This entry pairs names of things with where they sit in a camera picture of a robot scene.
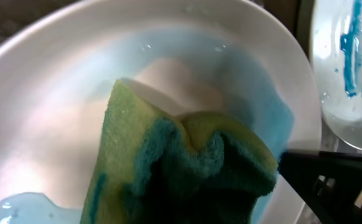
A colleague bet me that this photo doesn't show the pale blue plate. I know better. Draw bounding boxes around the pale blue plate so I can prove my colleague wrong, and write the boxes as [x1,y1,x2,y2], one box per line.
[310,0,362,151]

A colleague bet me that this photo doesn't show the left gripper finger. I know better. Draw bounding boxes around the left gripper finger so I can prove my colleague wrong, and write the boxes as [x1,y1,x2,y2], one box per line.
[278,149,362,224]

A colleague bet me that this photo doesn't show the green yellow sponge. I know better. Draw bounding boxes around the green yellow sponge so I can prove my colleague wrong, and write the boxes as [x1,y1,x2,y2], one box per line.
[81,81,277,224]

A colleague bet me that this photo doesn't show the white plate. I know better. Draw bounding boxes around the white plate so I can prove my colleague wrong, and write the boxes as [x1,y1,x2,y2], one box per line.
[0,1,322,223]

